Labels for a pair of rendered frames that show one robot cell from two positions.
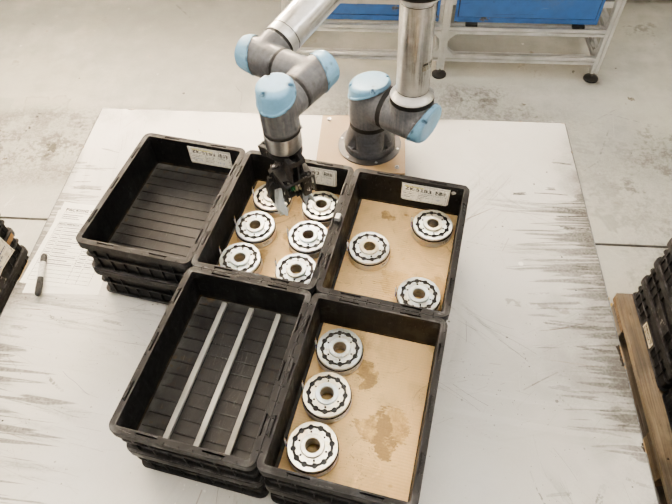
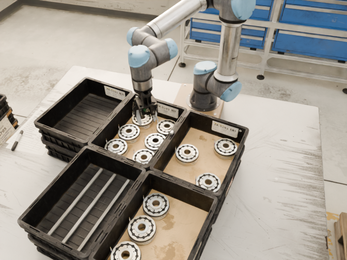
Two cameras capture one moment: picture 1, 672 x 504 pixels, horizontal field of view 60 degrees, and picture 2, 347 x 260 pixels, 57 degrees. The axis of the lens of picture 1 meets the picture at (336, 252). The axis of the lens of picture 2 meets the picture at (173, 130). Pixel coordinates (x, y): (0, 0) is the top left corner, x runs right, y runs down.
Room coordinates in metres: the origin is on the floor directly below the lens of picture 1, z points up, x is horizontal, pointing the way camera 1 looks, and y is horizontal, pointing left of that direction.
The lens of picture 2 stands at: (-0.03, -0.17, 1.93)
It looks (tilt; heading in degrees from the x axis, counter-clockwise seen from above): 45 degrees down; 9
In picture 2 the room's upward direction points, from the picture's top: straight up
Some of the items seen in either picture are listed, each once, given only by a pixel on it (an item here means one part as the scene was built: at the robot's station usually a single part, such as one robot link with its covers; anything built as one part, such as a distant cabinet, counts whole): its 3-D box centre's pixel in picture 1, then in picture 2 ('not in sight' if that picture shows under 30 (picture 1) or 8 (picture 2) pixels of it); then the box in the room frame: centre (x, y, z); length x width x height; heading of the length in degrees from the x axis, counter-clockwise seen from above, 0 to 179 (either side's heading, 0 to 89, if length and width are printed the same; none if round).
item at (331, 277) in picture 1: (395, 251); (201, 157); (0.86, -0.15, 0.87); 0.40 x 0.30 x 0.11; 164
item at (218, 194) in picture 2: (397, 238); (202, 149); (0.86, -0.15, 0.92); 0.40 x 0.30 x 0.02; 164
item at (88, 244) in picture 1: (166, 195); (85, 108); (1.03, 0.43, 0.92); 0.40 x 0.30 x 0.02; 164
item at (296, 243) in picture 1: (308, 236); (155, 141); (0.93, 0.07, 0.86); 0.10 x 0.10 x 0.01
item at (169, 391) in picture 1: (222, 369); (89, 202); (0.56, 0.25, 0.87); 0.40 x 0.30 x 0.11; 164
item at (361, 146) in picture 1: (369, 131); (203, 93); (1.33, -0.11, 0.85); 0.15 x 0.15 x 0.10
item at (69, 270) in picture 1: (76, 246); (39, 129); (1.05, 0.74, 0.70); 0.33 x 0.23 x 0.01; 174
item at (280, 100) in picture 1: (278, 106); (140, 63); (0.89, 0.10, 1.30); 0.09 x 0.08 x 0.11; 141
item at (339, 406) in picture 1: (326, 394); (141, 227); (0.50, 0.03, 0.86); 0.10 x 0.10 x 0.01
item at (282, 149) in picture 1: (284, 137); (143, 81); (0.89, 0.09, 1.22); 0.08 x 0.08 x 0.05
